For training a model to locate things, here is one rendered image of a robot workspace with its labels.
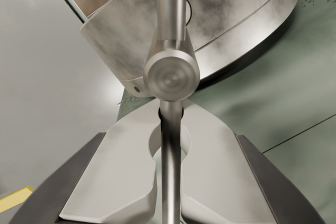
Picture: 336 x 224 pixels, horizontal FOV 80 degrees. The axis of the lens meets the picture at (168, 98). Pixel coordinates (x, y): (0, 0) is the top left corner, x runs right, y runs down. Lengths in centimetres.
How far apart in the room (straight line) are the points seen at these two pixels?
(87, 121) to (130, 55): 153
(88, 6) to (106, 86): 126
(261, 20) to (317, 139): 18
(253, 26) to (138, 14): 12
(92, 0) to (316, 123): 35
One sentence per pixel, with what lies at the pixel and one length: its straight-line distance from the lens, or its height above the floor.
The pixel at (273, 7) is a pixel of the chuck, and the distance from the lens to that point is 27.
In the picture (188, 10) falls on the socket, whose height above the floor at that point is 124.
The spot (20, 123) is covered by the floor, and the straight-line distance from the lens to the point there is 196.
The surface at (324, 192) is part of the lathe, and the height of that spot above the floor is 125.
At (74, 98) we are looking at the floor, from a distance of 169.
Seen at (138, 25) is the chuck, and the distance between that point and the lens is 23.
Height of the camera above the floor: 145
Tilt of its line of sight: 64 degrees down
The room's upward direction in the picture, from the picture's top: 166 degrees clockwise
